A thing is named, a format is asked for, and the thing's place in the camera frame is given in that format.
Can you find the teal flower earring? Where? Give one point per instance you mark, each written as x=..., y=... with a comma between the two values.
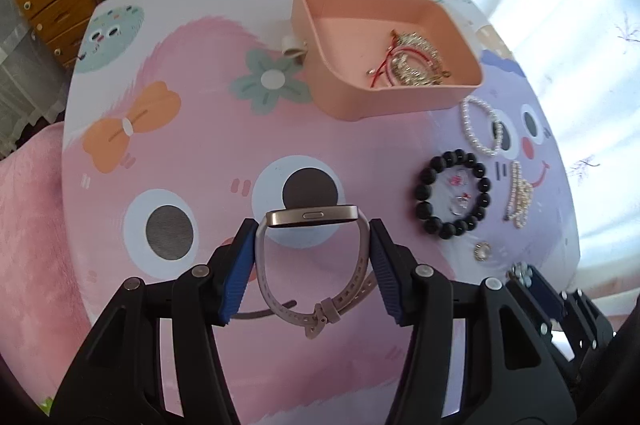
x=522, y=273

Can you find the pink plastic tray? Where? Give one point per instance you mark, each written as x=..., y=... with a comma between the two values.
x=347, y=43

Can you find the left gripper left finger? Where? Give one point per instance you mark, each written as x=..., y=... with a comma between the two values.
x=231, y=271

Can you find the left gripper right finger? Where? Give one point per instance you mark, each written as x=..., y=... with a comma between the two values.
x=392, y=265

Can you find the white floral curtain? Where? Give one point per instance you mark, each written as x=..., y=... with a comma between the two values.
x=582, y=59

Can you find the teal flower oval brooch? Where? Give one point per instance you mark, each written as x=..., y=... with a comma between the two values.
x=482, y=251

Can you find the pink blanket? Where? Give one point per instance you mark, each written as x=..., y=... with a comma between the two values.
x=43, y=319

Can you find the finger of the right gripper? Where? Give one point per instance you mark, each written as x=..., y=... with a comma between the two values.
x=539, y=301

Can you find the silver ring red stone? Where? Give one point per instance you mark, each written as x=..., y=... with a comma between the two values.
x=460, y=204

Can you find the bed with white lace cover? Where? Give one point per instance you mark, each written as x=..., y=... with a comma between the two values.
x=34, y=87

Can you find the cartoon printed tablecloth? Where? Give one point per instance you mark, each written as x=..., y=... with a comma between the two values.
x=187, y=117

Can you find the silver ring pink stone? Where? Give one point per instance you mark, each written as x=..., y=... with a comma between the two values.
x=457, y=180

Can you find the pink smart watch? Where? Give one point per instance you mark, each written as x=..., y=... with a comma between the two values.
x=312, y=264

